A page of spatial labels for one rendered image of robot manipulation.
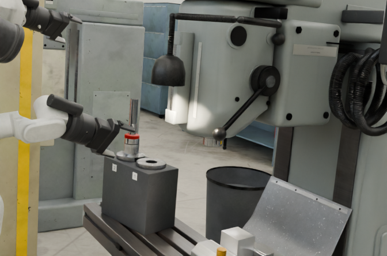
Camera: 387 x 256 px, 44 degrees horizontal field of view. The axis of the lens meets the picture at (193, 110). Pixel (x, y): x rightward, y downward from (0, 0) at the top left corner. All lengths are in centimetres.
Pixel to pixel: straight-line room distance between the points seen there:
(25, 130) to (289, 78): 68
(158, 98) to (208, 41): 746
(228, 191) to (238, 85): 204
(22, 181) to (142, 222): 152
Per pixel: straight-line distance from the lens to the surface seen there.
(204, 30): 108
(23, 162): 285
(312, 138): 146
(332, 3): 126
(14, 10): 129
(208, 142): 118
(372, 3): 138
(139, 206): 145
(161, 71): 99
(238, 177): 352
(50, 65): 954
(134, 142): 151
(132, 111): 150
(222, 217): 317
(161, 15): 852
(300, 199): 149
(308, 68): 120
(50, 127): 132
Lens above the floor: 155
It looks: 9 degrees down
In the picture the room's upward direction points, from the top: 5 degrees clockwise
